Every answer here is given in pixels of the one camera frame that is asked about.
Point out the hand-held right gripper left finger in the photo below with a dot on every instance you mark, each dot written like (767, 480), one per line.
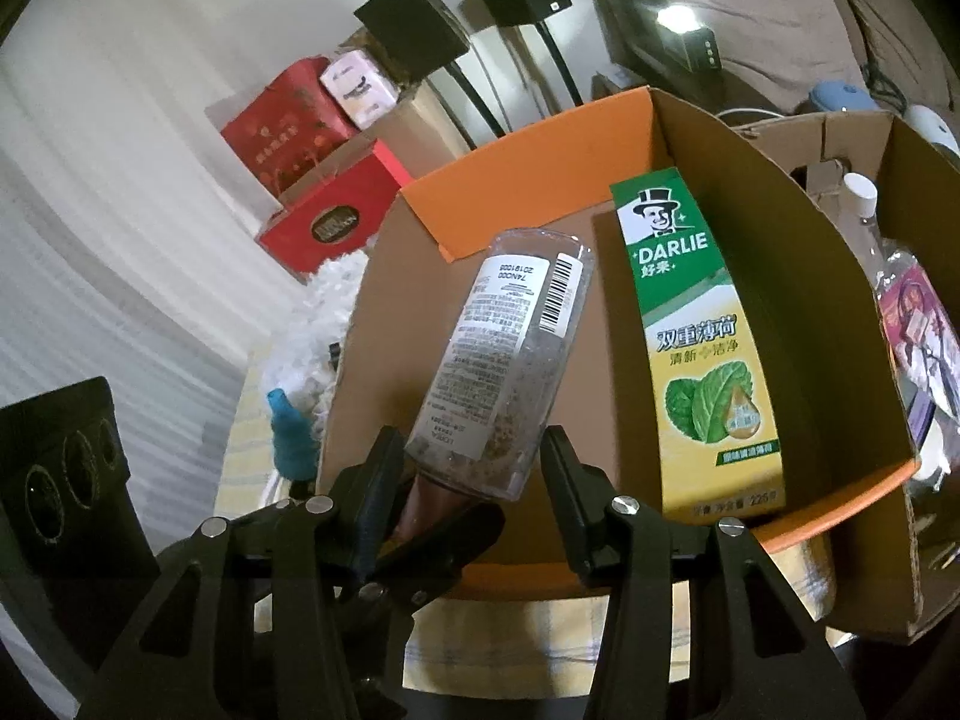
(367, 532)

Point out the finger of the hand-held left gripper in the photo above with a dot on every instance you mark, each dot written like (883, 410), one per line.
(442, 547)

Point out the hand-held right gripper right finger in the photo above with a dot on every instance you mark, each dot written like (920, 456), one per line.
(559, 480)

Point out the clear bottle with brown cap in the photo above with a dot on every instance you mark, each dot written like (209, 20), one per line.
(495, 330)

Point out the white fluffy duster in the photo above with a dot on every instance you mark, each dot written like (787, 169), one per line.
(322, 330)

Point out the orange cardboard box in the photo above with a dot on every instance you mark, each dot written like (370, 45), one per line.
(517, 165)

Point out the green yellow toothpaste box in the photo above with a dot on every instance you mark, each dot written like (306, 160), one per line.
(697, 330)

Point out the white curtain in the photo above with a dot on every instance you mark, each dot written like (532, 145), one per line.
(112, 240)

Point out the red box with gold label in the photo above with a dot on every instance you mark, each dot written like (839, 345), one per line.
(330, 225)

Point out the plain brown cardboard box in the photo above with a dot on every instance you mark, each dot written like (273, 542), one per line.
(877, 585)

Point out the tall brown cardboard box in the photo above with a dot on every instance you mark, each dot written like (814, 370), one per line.
(420, 135)

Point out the white plastic object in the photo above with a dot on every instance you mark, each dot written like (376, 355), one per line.
(930, 450)

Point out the black speaker stand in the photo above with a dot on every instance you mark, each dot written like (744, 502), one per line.
(476, 101)
(559, 64)

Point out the large red gift box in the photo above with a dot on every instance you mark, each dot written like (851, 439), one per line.
(277, 127)

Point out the small printed box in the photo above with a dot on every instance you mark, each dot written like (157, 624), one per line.
(619, 81)

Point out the clear bottle with white cap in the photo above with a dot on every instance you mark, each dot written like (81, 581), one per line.
(859, 199)

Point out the pink tissue pack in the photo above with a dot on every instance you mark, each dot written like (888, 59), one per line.
(356, 86)

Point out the black lit device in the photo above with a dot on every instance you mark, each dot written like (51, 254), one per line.
(701, 49)

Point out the blue plastic stool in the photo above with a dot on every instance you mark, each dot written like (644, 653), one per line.
(840, 97)

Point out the white round object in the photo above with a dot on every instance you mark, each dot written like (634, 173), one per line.
(930, 126)

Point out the brown padded headboard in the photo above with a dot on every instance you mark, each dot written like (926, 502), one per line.
(787, 7)

